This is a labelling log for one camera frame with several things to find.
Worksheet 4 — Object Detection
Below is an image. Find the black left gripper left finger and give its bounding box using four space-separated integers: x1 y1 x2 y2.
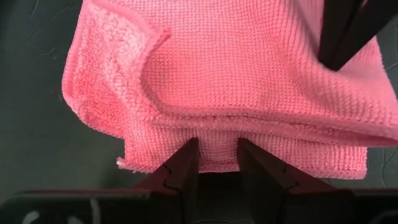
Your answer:
0 137 200 224

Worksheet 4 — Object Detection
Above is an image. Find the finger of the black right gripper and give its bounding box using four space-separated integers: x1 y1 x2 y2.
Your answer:
330 0 398 72
318 0 363 68

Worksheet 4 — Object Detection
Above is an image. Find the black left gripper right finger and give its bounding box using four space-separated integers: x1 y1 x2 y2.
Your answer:
237 138 398 224

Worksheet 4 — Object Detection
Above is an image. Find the pink microfiber towel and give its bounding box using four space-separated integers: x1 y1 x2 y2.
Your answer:
61 0 398 181

